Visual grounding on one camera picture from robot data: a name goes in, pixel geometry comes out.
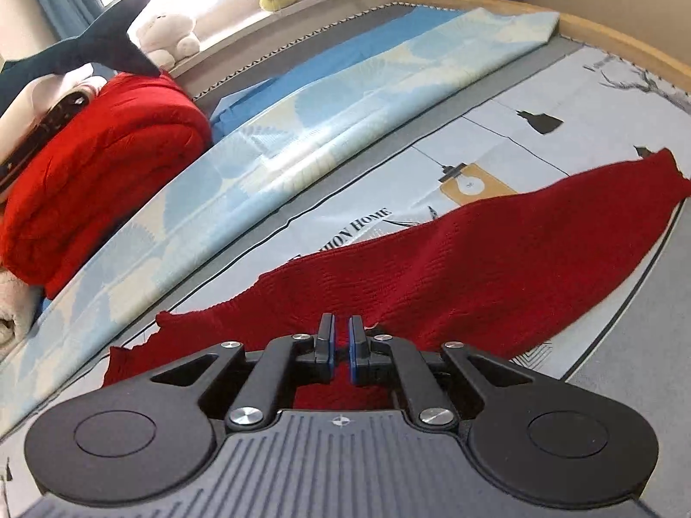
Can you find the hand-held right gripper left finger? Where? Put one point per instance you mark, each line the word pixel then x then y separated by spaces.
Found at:
pixel 325 345

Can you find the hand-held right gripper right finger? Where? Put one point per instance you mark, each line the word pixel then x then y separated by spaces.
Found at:
pixel 357 350

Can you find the dark red knit sweater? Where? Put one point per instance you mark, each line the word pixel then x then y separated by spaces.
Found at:
pixel 486 259

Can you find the light blue patterned quilt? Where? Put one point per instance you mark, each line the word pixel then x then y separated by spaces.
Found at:
pixel 324 118

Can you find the folded red blanket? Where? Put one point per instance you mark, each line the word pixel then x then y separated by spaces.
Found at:
pixel 108 172

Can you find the grey deer print bed sheet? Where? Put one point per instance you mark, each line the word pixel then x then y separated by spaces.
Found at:
pixel 540 135

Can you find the folded cream fleece blanket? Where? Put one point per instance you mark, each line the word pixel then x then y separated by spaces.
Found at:
pixel 16 307

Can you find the white bear plush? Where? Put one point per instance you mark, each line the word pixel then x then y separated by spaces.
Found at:
pixel 162 32

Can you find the dark blue shark plush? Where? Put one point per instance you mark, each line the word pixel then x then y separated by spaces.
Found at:
pixel 92 43

